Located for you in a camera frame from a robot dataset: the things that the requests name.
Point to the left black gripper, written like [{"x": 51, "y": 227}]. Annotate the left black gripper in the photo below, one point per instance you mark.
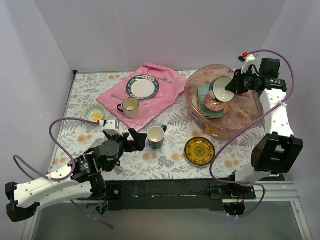
[{"x": 127, "y": 141}]

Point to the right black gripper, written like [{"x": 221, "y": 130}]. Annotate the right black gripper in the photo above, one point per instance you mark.
[{"x": 238, "y": 81}]

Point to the dark teal dotted bowl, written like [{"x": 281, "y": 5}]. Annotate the dark teal dotted bowl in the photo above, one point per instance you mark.
[{"x": 218, "y": 92}]

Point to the red patterned bowl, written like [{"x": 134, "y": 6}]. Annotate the red patterned bowl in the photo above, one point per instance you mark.
[{"x": 215, "y": 106}]

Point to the mint divided rectangular tray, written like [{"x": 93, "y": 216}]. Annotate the mint divided rectangular tray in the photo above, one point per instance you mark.
[{"x": 211, "y": 114}]

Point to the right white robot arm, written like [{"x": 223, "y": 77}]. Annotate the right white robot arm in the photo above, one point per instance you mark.
[{"x": 279, "y": 148}]

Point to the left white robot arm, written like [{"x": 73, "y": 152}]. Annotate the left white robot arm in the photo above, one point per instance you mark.
[{"x": 81, "y": 178}]

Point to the pink transparent plastic bin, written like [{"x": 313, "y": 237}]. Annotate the pink transparent plastic bin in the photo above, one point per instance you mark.
[{"x": 242, "y": 110}]

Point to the dark green mug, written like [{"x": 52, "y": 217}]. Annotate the dark green mug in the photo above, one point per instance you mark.
[{"x": 155, "y": 136}]

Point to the cream mug black rim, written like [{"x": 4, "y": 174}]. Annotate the cream mug black rim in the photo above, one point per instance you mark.
[{"x": 130, "y": 107}]

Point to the silver spoon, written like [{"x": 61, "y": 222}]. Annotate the silver spoon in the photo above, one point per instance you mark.
[{"x": 114, "y": 96}]

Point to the striped white bowl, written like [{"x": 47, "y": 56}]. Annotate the striped white bowl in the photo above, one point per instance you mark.
[{"x": 94, "y": 112}]

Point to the green rimmed white plate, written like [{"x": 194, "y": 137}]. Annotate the green rimmed white plate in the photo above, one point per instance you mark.
[{"x": 142, "y": 87}]

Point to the yellow patterned plate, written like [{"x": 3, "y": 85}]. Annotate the yellow patterned plate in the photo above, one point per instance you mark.
[{"x": 199, "y": 151}]

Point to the silver fork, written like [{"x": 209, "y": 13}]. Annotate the silver fork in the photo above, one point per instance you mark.
[{"x": 165, "y": 80}]

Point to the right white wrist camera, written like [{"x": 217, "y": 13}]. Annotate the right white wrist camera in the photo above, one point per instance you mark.
[{"x": 247, "y": 60}]

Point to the wooden handled metal scraper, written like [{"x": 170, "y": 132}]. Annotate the wooden handled metal scraper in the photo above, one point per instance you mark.
[{"x": 118, "y": 169}]

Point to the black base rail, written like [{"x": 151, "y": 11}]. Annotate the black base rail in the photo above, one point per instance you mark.
[{"x": 162, "y": 194}]

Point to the aluminium frame rail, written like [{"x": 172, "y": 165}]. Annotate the aluminium frame rail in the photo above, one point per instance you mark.
[{"x": 279, "y": 217}]

